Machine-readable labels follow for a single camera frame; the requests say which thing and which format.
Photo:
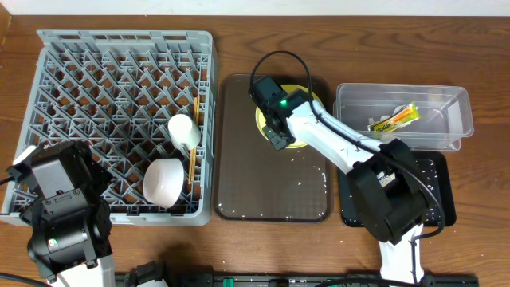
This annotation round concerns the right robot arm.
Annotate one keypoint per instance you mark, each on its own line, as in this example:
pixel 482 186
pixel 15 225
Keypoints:
pixel 391 198

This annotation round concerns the white bowl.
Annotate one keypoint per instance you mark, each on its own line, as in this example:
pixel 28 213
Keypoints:
pixel 163 182

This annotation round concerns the white tissue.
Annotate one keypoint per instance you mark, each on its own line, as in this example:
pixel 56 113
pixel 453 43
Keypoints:
pixel 385 137

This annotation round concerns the grey dish rack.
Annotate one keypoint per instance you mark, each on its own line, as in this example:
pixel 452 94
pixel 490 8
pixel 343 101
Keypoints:
pixel 116 90

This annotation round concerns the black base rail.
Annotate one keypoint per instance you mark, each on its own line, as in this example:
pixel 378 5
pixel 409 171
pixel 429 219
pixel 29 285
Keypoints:
pixel 156 273

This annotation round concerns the green snack wrapper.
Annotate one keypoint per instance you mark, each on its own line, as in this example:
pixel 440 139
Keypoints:
pixel 403 115

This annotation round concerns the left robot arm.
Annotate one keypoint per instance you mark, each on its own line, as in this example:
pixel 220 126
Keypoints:
pixel 69 218

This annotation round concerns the pale green cup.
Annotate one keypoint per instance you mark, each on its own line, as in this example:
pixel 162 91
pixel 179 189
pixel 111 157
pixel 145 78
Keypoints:
pixel 184 132

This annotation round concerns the rice and food scraps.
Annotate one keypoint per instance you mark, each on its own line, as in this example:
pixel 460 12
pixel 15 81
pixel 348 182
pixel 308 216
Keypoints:
pixel 429 174

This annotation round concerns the clear plastic container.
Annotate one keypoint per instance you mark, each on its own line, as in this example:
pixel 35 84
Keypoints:
pixel 446 114

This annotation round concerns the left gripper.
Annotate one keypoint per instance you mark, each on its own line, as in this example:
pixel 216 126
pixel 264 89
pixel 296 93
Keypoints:
pixel 23 171

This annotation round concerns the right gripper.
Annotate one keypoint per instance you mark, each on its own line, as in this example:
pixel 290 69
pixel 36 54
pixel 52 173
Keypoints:
pixel 275 138

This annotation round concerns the black waste tray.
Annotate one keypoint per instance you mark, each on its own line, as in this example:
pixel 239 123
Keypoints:
pixel 445 192

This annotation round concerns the dark brown serving tray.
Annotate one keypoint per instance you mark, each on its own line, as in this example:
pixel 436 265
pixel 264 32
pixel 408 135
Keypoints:
pixel 253 181

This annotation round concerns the yellow-green plate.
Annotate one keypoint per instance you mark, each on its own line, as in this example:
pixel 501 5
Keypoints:
pixel 261 123

